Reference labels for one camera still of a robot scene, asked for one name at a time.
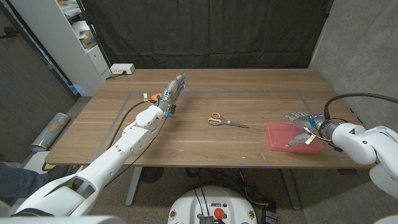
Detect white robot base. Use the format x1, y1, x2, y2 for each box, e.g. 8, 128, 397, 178
167, 185, 258, 224

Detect person leg in jeans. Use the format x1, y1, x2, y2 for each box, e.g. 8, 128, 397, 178
0, 163, 49, 200

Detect dark shoe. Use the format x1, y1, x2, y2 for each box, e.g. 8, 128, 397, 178
46, 165, 72, 187

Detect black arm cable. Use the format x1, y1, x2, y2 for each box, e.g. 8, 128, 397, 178
323, 92, 398, 121
107, 99, 156, 150

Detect white power strip box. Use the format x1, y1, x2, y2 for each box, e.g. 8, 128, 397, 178
109, 63, 136, 75

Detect white shelf cabinet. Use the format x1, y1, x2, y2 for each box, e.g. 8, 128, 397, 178
9, 0, 112, 97

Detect black power brick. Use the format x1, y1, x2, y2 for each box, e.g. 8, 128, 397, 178
261, 202, 278, 224

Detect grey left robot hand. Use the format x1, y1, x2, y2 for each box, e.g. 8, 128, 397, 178
157, 72, 187, 118

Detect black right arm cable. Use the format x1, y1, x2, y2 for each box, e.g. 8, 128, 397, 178
323, 92, 398, 121

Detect black curtain backdrop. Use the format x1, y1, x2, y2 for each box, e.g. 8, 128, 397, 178
80, 0, 333, 70

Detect grey table leg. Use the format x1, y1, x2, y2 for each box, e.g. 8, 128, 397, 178
280, 169, 302, 211
125, 167, 143, 207

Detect cardboard box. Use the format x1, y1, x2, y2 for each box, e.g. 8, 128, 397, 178
79, 33, 97, 49

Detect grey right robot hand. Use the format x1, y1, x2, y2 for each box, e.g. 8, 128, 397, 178
283, 111, 330, 148

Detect orange and grey scissors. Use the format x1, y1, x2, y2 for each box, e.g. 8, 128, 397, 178
207, 112, 249, 129

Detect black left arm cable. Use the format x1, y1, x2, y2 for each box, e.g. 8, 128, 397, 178
107, 99, 156, 150

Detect black round floor device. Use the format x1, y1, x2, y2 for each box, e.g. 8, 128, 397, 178
140, 167, 165, 184

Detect pink plastic pencil case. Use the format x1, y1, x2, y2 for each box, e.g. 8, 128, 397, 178
266, 122, 324, 154

